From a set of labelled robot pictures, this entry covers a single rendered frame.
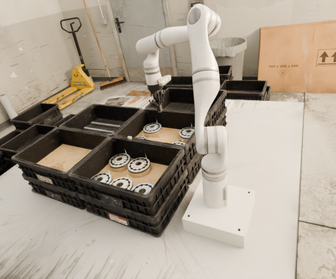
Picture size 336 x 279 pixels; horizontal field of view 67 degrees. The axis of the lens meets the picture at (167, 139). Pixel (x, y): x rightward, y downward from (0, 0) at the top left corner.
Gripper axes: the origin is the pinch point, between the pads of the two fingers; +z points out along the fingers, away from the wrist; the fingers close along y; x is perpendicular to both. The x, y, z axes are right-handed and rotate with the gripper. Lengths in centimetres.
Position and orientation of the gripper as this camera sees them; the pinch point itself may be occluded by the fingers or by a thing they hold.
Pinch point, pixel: (159, 108)
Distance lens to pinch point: 129.5
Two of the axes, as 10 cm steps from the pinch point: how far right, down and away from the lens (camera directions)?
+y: -4.6, 5.4, -7.0
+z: 1.6, 8.3, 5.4
